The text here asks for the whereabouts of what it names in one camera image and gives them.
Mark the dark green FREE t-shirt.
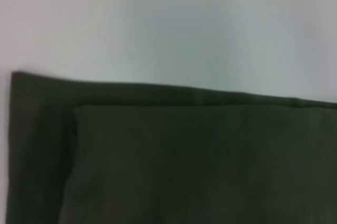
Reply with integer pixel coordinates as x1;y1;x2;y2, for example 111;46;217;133
5;70;337;224

